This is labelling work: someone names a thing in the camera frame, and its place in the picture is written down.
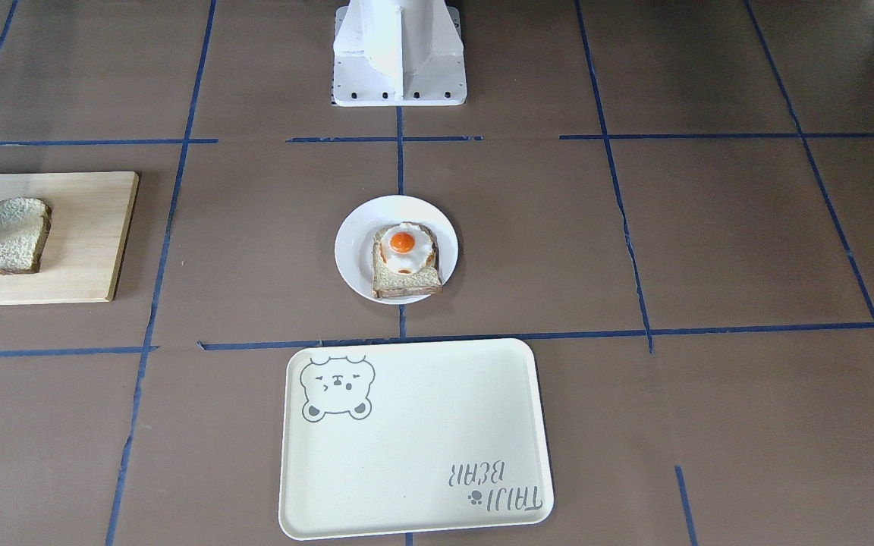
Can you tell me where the fried egg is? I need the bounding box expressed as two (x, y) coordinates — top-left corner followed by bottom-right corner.
(379, 221), (437, 275)

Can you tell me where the cream bear tray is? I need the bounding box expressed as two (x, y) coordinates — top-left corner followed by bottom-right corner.
(278, 338), (555, 541)

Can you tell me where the white round plate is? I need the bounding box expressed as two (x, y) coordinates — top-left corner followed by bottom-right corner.
(335, 196), (459, 306)

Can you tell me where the white camera pole mount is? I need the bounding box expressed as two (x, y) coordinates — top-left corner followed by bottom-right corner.
(331, 1), (468, 108)

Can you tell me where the wooden cutting board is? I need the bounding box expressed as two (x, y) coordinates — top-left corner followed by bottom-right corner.
(0, 171), (140, 306)

